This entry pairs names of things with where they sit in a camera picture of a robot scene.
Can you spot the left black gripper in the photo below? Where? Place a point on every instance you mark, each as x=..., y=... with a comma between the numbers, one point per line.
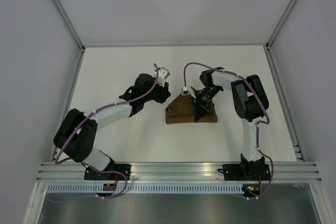
x=165, y=93

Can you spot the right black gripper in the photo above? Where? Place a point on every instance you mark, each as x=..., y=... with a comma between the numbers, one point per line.
x=200, y=109

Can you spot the brown cloth napkin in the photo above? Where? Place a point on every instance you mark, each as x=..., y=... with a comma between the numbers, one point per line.
x=181, y=110

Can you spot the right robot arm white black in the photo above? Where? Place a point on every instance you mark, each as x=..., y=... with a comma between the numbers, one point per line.
x=250, y=104

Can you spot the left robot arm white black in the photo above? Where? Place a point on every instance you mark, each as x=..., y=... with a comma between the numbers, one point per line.
x=76, y=136

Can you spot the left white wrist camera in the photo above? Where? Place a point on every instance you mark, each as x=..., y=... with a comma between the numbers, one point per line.
x=160, y=76

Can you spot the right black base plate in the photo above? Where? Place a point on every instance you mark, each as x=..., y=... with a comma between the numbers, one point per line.
x=234, y=172

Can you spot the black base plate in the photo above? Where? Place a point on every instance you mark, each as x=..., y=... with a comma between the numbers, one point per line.
x=234, y=172
x=117, y=172

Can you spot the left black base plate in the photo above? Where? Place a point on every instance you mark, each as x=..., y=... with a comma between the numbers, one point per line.
x=117, y=172

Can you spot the aluminium front rail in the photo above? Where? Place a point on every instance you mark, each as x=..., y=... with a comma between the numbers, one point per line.
x=180, y=172

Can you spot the right aluminium frame post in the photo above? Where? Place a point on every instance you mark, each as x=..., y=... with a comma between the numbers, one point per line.
x=284, y=16

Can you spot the aluminium frame post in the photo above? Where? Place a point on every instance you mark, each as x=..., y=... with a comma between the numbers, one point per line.
x=66, y=20
x=284, y=16

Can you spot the left aluminium frame post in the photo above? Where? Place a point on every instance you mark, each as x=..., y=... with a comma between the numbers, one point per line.
x=66, y=20

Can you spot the white slotted cable duct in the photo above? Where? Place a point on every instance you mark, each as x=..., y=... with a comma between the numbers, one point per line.
x=147, y=188

